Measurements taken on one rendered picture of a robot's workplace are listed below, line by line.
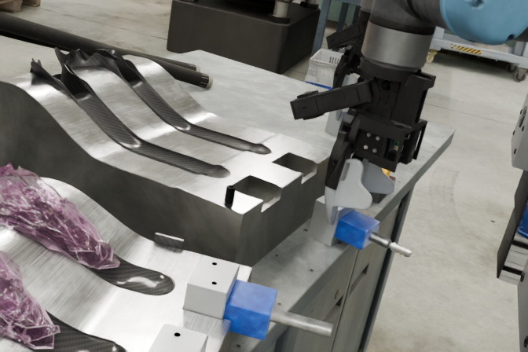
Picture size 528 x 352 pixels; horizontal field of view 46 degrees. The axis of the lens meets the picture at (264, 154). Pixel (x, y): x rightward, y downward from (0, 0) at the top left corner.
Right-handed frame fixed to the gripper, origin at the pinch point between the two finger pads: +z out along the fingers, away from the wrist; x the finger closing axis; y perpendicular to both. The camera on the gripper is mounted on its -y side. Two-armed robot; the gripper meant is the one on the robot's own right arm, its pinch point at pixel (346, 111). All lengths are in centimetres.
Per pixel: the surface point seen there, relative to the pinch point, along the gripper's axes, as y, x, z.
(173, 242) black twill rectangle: 33, -57, -1
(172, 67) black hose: -30.2, -21.8, 0.2
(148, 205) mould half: 24, -55, -1
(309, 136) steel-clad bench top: -0.6, -8.1, 4.7
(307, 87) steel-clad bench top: -27.3, 14.5, 4.7
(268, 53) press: -275, 205, 68
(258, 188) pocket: 28, -43, -3
